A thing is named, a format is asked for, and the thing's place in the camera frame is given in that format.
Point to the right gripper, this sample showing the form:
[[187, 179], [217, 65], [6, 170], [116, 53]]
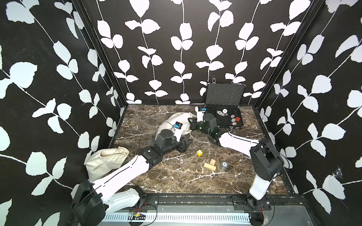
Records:
[[193, 124]]

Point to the white perforated strip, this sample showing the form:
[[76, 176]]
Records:
[[197, 218]]

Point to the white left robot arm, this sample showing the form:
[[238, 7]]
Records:
[[93, 201]]

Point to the yellow cube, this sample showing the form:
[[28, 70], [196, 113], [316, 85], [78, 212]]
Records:
[[199, 153]]

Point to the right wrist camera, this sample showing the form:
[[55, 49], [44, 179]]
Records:
[[200, 109]]

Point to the black mounting rail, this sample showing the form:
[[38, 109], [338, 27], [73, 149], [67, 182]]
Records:
[[238, 202]]

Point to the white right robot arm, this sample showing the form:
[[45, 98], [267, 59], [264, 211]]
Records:
[[266, 159]]

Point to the black poker chip case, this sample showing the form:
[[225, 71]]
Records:
[[228, 96]]

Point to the long wooden block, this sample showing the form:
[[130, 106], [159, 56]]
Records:
[[209, 166]]

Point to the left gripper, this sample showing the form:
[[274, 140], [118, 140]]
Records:
[[182, 145]]

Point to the cream cloth bag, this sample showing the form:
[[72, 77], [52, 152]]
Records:
[[172, 120], [103, 161]]

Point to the metal tape roll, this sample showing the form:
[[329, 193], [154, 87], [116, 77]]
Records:
[[223, 166]]

